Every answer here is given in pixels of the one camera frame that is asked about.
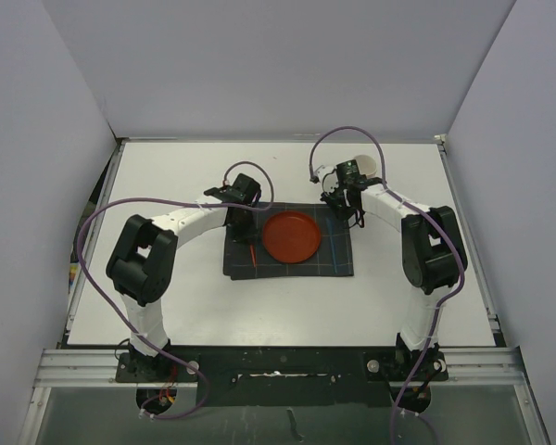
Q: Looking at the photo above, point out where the orange plastic fork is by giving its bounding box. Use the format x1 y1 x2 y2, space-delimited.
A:
249 244 257 268

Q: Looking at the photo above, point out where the dark checked cloth placemat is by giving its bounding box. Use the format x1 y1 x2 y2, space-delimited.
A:
223 202 354 280

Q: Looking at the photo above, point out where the pink white mug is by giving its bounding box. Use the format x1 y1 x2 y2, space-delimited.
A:
354 155 378 178

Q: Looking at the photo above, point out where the orange round plate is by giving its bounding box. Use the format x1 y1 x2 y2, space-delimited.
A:
262 210 322 264

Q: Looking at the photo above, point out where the blue plastic knife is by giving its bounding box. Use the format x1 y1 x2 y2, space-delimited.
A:
325 217 338 274

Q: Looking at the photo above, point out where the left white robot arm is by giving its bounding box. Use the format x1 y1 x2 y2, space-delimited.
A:
106 173 261 381

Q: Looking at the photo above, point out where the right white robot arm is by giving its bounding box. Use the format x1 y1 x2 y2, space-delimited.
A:
321 178 468 379

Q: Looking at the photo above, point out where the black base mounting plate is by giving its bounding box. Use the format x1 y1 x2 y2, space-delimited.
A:
115 345 449 413

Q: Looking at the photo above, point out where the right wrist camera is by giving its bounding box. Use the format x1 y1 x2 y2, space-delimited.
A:
310 165 339 194

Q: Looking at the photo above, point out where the aluminium frame rail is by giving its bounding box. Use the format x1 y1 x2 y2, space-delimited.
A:
34 347 524 388

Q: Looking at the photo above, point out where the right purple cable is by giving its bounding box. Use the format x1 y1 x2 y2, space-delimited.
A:
308 125 469 445

